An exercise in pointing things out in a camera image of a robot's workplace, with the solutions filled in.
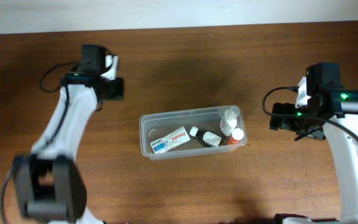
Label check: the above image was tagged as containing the clear plastic container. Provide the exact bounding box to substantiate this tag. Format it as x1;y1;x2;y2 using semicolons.
139;105;247;160

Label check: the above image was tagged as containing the orange white tube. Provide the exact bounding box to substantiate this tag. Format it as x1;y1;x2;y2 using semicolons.
227;128;245;145

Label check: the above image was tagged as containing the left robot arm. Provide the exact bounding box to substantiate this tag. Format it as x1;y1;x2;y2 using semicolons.
9;73;124;223

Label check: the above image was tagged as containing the white spray bottle clear cap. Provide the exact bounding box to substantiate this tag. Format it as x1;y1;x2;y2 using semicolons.
220;106;240;136

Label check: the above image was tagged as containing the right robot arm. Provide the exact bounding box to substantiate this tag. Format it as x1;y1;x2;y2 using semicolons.
269;62;358;223

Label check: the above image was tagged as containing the white Panadol box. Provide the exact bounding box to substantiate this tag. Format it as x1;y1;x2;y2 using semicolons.
150;126;190;154

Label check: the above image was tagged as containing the dark brown syrup bottle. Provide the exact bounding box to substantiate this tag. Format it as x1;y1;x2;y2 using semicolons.
190;126;223;147

